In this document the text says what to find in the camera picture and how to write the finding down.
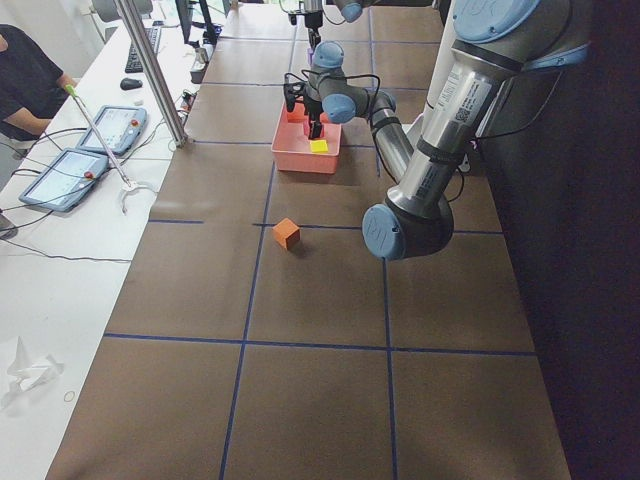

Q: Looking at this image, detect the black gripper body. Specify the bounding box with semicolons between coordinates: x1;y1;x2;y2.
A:
304;10;323;30
282;72;323;116

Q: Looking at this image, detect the yellow foam block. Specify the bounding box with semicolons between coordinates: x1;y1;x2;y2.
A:
309;139;329;154

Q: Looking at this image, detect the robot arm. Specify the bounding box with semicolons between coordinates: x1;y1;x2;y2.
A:
283;1;593;260
280;0;376;51

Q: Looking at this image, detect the pink plastic bin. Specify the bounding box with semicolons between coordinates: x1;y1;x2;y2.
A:
271;104;342;175

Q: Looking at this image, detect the orange foam block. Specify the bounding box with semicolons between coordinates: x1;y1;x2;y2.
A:
272;218;301;250

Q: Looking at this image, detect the black keyboard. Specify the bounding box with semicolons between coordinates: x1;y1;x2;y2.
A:
124;25;164;74

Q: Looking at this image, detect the black computer mouse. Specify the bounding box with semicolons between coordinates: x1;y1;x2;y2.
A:
120;77;143;91

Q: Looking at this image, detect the upper teach pendant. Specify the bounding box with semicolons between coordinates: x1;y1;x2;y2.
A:
94;105;148;157

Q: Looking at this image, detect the teach pendant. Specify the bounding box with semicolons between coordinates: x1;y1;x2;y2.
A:
19;148;109;212
94;105;148;157

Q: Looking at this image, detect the reacher grabber stick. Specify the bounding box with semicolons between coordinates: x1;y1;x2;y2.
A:
64;84;158;215

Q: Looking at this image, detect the lower teach pendant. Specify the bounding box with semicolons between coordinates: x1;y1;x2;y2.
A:
19;148;109;212

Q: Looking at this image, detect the person in black shirt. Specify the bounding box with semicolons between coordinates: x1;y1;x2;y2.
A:
1;24;77;141

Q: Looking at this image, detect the crumpled white paper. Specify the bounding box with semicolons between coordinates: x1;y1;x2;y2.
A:
1;336;65;410

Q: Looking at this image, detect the aluminium frame post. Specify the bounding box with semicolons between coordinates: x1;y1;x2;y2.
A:
114;0;187;148

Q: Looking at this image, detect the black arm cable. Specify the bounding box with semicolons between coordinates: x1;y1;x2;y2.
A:
284;69;564;204

